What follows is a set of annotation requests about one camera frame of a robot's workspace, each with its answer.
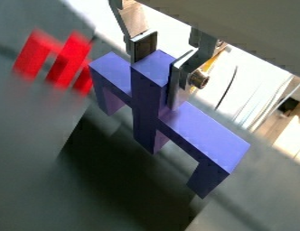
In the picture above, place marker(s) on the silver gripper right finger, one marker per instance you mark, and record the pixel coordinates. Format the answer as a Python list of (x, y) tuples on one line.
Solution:
[(185, 66)]

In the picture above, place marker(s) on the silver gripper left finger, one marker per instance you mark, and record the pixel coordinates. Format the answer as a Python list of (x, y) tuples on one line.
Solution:
[(138, 36)]

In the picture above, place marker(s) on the red comb-shaped block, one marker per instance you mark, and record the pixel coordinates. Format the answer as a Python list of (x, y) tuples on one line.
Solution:
[(71, 60)]

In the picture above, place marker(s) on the purple comb-shaped block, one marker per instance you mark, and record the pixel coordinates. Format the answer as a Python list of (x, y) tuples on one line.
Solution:
[(138, 85)]

